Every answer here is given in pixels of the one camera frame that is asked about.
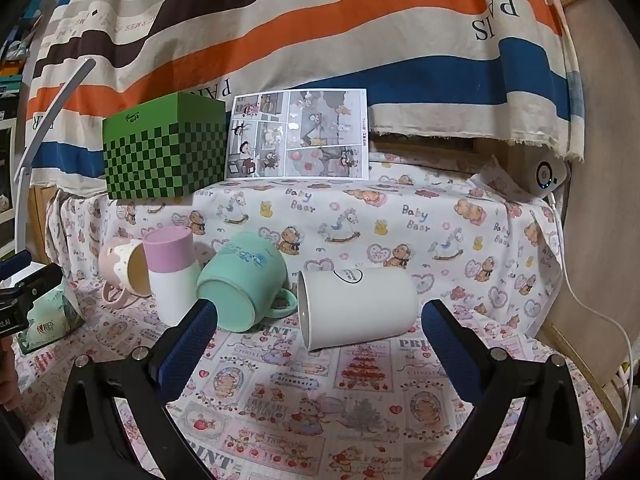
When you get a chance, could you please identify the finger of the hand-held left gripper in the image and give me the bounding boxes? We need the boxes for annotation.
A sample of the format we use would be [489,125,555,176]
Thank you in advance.
[0,252,34,277]

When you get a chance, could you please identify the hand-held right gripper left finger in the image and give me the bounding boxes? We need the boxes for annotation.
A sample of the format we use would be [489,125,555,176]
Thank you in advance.
[54,298,219,480]

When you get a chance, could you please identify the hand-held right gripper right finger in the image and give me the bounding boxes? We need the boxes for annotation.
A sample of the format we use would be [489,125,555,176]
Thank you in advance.
[421,299,586,480]

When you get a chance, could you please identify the pink and white cup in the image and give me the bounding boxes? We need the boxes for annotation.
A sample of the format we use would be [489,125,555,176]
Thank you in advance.
[143,226,202,327]

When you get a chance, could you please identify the person's left hand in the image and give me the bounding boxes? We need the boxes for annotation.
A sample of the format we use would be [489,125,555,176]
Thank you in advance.
[0,336,22,410]

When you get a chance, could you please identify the green tissue packet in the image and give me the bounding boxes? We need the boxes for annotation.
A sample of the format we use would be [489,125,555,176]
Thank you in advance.
[16,277,86,353]

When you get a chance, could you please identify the mint green mug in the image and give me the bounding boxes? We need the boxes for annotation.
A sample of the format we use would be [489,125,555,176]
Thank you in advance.
[196,232,299,334]

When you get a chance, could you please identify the pink cream mug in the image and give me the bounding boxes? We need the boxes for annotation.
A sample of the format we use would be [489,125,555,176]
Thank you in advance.
[98,238,153,309]

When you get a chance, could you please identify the bear print cloth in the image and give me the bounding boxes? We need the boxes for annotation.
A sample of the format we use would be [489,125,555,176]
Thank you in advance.
[10,147,628,480]

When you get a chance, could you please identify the white desk lamp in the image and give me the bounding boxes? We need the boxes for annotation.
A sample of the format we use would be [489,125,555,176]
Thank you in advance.
[13,58,96,264]

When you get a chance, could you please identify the green checkered box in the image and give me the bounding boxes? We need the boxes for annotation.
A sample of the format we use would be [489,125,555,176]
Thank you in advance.
[102,92,230,201]

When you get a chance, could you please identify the white round device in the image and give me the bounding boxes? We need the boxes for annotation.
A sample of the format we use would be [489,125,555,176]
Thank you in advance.
[531,158,569,196]

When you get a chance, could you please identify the comic print sheet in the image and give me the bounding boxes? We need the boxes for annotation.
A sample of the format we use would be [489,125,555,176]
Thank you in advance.
[224,89,370,181]

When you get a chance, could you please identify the striped cloth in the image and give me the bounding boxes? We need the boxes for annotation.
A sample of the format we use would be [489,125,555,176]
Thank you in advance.
[22,0,587,196]

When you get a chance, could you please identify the white cable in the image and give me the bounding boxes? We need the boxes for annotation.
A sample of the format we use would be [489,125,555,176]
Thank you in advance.
[549,195,635,421]

